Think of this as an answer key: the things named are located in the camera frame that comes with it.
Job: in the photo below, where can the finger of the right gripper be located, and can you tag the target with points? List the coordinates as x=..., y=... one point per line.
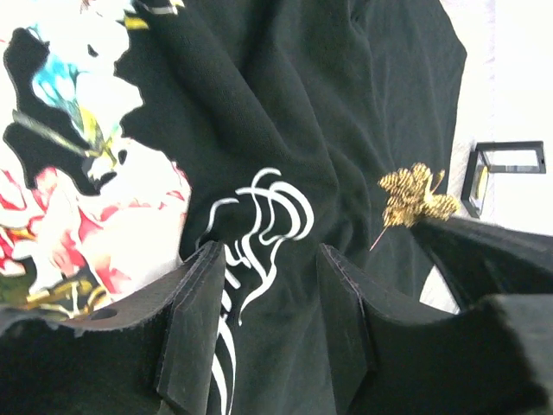
x=478, y=259

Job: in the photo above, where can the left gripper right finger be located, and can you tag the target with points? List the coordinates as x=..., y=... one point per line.
x=390, y=354

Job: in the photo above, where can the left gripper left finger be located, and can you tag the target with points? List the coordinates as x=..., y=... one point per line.
x=150, y=353

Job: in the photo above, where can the round orange brooch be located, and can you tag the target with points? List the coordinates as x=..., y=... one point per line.
x=480, y=182

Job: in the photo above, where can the gold flower brooch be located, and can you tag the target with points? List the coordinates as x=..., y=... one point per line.
x=412, y=197

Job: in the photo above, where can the black floral print t-shirt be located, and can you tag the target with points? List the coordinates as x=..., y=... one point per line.
x=135, y=132

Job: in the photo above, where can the right black display box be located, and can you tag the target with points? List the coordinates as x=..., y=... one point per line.
x=512, y=158

